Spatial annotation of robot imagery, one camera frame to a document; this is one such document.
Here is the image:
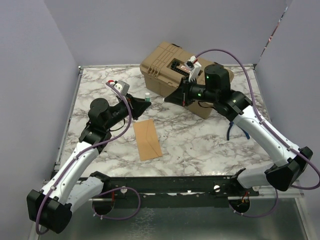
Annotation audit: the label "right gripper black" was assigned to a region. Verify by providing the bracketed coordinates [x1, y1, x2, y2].
[166, 75, 218, 107]

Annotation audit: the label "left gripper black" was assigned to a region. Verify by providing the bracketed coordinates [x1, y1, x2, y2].
[104, 92, 151, 130]

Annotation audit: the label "green white glue stick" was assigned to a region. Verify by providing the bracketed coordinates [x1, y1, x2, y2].
[144, 92, 151, 102]

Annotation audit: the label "brown paper envelope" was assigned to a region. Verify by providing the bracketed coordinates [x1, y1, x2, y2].
[133, 119, 163, 162]

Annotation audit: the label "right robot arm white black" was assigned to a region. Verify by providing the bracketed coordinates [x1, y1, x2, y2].
[164, 63, 313, 196]

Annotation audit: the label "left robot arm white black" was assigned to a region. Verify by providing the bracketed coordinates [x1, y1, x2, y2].
[26, 94, 151, 235]

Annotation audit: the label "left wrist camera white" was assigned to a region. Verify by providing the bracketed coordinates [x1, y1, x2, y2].
[107, 80, 130, 96]

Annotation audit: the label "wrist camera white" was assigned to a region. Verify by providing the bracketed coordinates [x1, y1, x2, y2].
[107, 80, 130, 96]
[184, 55, 202, 82]

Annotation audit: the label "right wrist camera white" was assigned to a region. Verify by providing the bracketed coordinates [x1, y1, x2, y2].
[184, 55, 202, 82]

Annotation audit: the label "blue handled pliers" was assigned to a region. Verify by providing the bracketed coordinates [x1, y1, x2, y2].
[226, 119, 251, 141]

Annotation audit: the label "black mounting base rail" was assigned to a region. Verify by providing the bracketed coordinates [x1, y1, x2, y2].
[91, 171, 259, 209]

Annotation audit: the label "aluminium frame rail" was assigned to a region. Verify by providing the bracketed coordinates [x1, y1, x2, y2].
[257, 181, 305, 200]

